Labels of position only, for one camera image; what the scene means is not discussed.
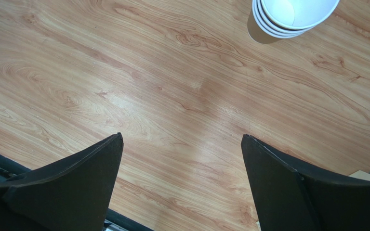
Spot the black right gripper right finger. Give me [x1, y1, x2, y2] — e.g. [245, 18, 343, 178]
[241, 134, 370, 231]

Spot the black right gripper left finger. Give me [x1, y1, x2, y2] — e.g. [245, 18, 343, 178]
[0, 133, 124, 231]

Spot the kraft paper bag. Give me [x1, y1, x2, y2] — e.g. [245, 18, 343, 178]
[349, 170, 370, 181]

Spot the stack of paper cups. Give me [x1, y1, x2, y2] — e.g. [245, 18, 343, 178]
[247, 0, 340, 44]

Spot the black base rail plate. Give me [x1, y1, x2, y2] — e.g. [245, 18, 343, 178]
[0, 154, 152, 231]

